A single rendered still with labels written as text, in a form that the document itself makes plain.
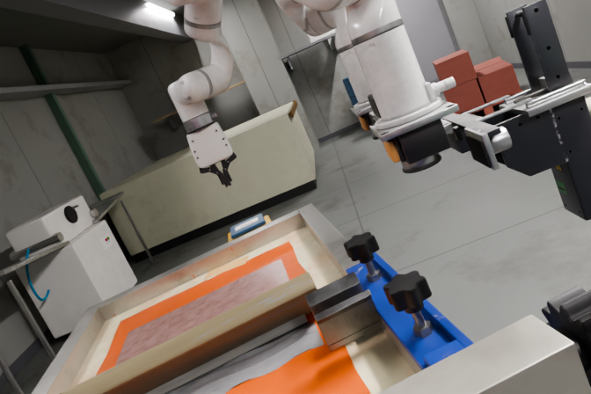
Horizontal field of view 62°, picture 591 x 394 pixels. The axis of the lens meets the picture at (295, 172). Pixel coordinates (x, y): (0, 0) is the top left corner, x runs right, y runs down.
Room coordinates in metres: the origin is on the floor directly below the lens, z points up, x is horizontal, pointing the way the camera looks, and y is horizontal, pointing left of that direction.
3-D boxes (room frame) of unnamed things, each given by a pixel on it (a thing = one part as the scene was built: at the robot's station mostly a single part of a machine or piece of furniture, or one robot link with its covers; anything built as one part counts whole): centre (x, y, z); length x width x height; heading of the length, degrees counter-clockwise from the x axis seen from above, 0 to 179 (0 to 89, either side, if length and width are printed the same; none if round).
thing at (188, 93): (1.29, 0.16, 1.34); 0.15 x 0.10 x 0.11; 44
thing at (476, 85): (5.85, -2.44, 0.38); 1.30 x 0.99 x 0.76; 171
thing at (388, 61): (0.88, -0.25, 1.21); 0.16 x 0.13 x 0.15; 84
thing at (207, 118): (1.32, 0.17, 1.28); 0.09 x 0.07 x 0.03; 95
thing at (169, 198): (6.68, 0.89, 0.47); 2.49 x 2.03 x 0.94; 84
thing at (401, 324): (0.53, -0.05, 0.98); 0.30 x 0.05 x 0.07; 5
